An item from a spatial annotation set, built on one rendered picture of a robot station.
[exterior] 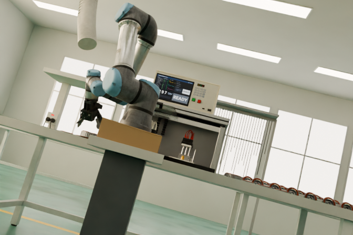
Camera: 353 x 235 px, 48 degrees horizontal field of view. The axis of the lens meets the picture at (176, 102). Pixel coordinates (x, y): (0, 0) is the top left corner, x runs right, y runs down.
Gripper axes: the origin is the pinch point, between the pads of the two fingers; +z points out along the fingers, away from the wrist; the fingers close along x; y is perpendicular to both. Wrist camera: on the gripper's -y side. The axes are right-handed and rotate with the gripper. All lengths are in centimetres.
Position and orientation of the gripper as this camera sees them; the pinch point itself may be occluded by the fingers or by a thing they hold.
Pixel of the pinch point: (90, 130)
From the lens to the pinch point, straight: 226.9
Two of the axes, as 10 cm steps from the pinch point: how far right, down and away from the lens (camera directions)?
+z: -1.5, 9.3, 3.2
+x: 9.5, 2.2, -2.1
